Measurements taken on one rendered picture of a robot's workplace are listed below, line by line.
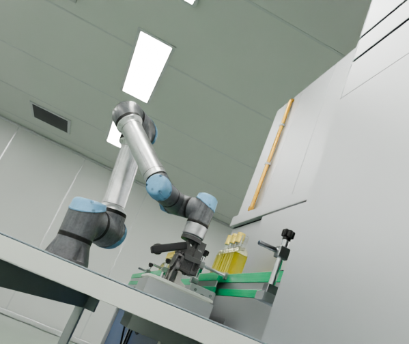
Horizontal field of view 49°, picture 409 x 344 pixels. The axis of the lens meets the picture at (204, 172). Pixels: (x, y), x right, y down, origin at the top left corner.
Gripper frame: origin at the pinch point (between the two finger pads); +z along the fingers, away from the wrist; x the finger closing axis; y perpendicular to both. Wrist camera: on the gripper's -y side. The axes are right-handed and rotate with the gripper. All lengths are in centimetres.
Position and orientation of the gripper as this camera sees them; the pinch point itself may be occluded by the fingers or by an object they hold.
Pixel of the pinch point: (162, 293)
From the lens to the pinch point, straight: 145.9
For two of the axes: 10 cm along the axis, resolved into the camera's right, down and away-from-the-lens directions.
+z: -3.7, 8.7, -3.3
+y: 8.9, 4.3, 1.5
